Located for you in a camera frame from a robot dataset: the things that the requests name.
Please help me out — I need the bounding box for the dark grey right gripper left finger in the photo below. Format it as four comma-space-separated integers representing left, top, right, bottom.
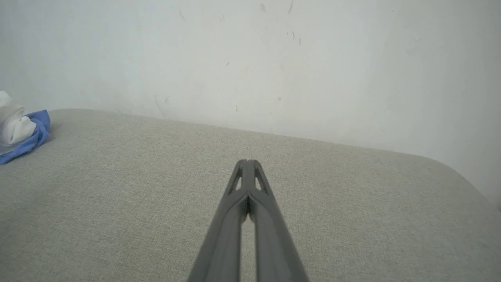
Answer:
187, 159, 249, 282

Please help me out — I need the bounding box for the white and blue shirt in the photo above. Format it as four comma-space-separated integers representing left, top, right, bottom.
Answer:
0, 90, 52, 165

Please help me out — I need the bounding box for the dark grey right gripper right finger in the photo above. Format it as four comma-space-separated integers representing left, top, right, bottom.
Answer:
247, 159, 310, 282

